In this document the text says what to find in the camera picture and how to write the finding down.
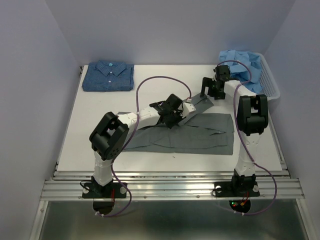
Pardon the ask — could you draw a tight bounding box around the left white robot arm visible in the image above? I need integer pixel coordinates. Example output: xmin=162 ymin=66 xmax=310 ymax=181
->
xmin=82 ymin=94 xmax=196 ymax=199

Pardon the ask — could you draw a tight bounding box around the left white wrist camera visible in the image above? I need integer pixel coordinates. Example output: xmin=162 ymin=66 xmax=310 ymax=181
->
xmin=181 ymin=101 xmax=196 ymax=119

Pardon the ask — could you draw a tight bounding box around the aluminium mounting rail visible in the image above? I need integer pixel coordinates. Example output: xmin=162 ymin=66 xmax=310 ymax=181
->
xmin=40 ymin=170 xmax=305 ymax=201

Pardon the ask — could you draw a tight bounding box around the white plastic basket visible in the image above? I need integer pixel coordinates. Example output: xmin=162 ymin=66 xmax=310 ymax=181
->
xmin=256 ymin=52 xmax=281 ymax=101

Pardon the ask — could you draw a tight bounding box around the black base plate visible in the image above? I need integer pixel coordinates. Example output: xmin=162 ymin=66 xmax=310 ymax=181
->
xmin=80 ymin=181 xmax=127 ymax=199
xmin=214 ymin=181 xmax=260 ymax=198

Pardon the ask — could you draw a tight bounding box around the folded dark blue checked shirt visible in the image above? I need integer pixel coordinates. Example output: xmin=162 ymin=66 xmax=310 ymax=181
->
xmin=82 ymin=60 xmax=135 ymax=93

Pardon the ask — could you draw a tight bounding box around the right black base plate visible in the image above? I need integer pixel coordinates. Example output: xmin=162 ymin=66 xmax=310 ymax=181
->
xmin=214 ymin=181 xmax=260 ymax=198

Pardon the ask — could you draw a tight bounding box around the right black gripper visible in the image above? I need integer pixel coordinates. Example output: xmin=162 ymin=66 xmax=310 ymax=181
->
xmin=198 ymin=76 xmax=225 ymax=100

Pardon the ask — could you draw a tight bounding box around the grey long sleeve shirt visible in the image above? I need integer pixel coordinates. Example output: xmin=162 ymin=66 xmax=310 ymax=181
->
xmin=124 ymin=94 xmax=234 ymax=155

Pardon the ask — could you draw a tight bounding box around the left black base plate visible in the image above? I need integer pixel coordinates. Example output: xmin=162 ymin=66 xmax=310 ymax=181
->
xmin=80 ymin=181 xmax=127 ymax=199

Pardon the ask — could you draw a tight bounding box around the crumpled light blue shirt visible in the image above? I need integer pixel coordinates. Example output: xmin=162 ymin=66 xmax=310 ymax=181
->
xmin=218 ymin=49 xmax=263 ymax=94

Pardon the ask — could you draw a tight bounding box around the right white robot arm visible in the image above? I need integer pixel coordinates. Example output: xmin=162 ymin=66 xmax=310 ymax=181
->
xmin=200 ymin=64 xmax=269 ymax=198

